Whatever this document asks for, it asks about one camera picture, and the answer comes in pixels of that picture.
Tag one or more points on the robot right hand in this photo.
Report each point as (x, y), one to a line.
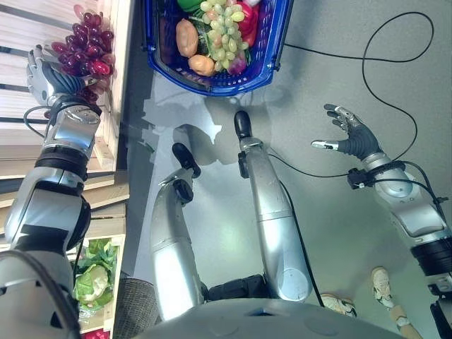
(360, 137)

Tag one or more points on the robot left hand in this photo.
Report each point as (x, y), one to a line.
(53, 79)

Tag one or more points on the purple grape bunch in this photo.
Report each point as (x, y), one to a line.
(84, 46)

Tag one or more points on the robot left arm silver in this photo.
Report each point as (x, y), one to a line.
(46, 208)

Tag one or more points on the robot right arm silver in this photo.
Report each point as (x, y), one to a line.
(413, 208)

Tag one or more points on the blue plastic shopping basket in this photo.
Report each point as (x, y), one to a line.
(212, 84)

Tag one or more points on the dark woven basket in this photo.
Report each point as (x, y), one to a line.
(134, 310)

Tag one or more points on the wooden slatted crate shelf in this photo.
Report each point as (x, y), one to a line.
(120, 70)

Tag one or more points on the robot right foot dark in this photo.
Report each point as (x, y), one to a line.
(243, 124)

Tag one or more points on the robot foot dark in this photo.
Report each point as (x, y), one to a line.
(243, 124)
(185, 157)

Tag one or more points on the robot right leg silver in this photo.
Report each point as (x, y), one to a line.
(275, 229)

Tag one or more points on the robot leg silver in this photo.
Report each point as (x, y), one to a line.
(275, 229)
(173, 247)

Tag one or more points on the large brown potato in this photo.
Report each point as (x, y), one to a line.
(186, 38)

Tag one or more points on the purple onion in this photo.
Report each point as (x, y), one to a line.
(237, 65)

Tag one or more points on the small brown potato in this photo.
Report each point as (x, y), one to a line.
(202, 65)

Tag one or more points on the person's shoe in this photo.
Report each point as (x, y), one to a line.
(382, 286)
(339, 304)

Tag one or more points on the robot left foot dark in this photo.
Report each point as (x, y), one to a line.
(185, 157)

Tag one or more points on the dark green leafy vegetable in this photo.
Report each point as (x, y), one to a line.
(203, 40)

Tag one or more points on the green bell pepper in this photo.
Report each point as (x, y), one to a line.
(189, 4)

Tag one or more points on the red bell pepper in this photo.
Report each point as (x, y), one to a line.
(250, 24)

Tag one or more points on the green grape bunch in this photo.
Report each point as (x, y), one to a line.
(223, 31)

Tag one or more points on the person's leg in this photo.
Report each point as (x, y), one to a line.
(404, 323)

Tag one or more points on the black robot waist block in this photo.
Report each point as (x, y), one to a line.
(236, 286)

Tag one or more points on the robot torso silver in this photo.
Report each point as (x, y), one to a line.
(268, 321)

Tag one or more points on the robot left leg silver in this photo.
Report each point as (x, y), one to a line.
(173, 247)

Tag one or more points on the wooden crate with greens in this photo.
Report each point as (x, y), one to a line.
(118, 275)

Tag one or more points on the green cabbage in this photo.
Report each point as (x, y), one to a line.
(91, 282)

